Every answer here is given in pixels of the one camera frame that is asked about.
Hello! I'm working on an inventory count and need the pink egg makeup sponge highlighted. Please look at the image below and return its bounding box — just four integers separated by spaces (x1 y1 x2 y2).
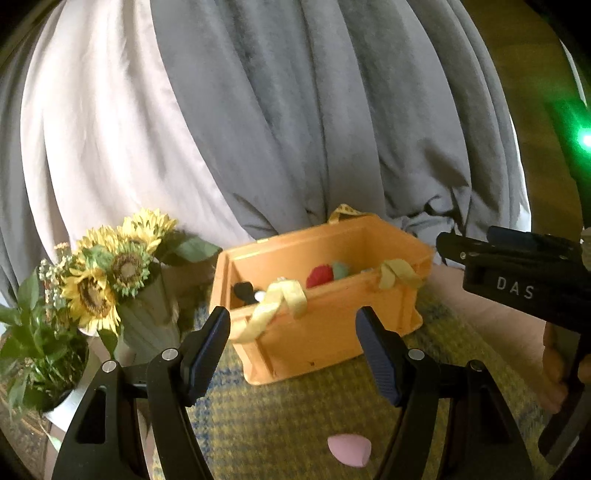
328 434 373 468

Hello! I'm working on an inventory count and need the grey curtain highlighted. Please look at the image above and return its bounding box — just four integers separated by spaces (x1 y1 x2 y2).
1 1 531 303

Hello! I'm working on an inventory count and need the red green fuzzy plush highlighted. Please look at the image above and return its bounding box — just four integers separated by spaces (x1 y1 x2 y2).
305 261 349 289

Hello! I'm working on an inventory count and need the white hoop tube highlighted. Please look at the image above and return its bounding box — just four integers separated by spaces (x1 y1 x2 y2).
560 41 590 107

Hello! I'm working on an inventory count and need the right human hand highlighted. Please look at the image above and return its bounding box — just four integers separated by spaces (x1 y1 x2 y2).
538 323 568 414

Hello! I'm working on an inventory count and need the sunflower bouquet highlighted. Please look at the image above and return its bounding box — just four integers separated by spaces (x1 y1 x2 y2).
37 208 221 336

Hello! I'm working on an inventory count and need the orange plastic storage crate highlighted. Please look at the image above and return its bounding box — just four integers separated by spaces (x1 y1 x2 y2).
211 204 434 385

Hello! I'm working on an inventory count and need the white flower pot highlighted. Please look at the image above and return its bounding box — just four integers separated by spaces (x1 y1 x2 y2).
43 337 109 433

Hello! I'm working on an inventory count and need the pale pink curtain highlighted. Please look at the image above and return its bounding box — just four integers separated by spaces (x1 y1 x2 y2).
20 1 250 249

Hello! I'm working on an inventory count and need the green leafy plant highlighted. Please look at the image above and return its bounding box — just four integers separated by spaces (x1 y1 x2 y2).
1 269 119 416

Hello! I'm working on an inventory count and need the black mouse plush toy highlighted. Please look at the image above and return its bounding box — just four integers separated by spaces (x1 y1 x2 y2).
232 282 266 306

